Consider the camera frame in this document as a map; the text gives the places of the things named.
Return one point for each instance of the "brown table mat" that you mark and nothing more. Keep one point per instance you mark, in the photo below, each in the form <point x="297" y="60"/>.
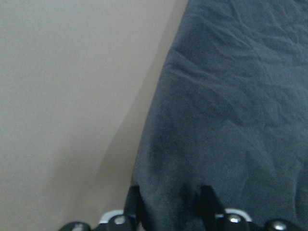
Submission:
<point x="76" y="81"/>

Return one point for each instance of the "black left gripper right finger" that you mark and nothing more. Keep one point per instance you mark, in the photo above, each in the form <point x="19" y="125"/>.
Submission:
<point x="209" y="204"/>

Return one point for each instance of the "black printed t-shirt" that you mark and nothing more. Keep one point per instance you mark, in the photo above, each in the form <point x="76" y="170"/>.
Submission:
<point x="230" y="111"/>

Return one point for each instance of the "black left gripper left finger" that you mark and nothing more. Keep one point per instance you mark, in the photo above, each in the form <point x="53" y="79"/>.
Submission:
<point x="134" y="206"/>

